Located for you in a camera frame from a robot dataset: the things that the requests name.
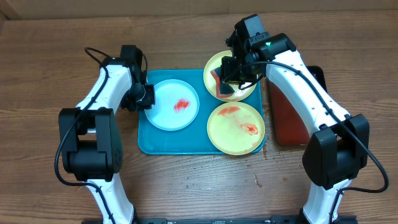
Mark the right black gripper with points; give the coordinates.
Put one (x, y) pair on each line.
(231, 75)

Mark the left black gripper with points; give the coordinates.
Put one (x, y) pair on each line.
(147, 104)

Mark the orange sponge with green scourer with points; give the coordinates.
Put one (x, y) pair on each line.
(222, 90)

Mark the yellow plate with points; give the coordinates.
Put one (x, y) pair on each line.
(211, 83)
(236, 128)

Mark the white plate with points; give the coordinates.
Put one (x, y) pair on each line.
(176, 105)

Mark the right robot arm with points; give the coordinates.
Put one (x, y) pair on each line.
(337, 149)

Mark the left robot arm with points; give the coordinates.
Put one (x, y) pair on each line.
(90, 152)

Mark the teal plastic tray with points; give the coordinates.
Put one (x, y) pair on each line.
(192, 140)

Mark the black tray with red inside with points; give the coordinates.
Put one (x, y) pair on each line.
(288, 126)

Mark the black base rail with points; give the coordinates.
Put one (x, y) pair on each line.
(276, 219)

